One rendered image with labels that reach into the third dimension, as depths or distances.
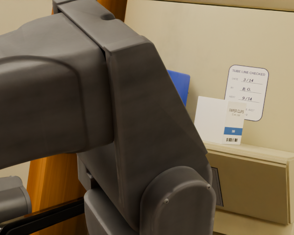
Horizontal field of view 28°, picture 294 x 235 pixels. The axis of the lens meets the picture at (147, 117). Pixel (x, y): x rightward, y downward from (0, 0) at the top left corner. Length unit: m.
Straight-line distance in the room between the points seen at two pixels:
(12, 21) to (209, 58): 0.84
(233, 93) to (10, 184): 0.35
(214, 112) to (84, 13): 0.52
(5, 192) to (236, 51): 0.40
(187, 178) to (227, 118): 0.49
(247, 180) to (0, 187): 0.34
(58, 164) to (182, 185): 0.66
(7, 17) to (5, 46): 1.36
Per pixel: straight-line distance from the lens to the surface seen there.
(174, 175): 0.31
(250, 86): 0.88
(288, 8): 0.89
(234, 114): 0.82
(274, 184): 0.79
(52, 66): 0.27
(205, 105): 0.82
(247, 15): 0.90
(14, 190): 0.86
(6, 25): 1.65
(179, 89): 0.87
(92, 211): 0.38
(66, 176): 0.98
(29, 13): 1.61
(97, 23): 0.30
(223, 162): 0.79
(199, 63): 0.91
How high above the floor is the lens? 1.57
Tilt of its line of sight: 3 degrees down
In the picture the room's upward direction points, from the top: 9 degrees clockwise
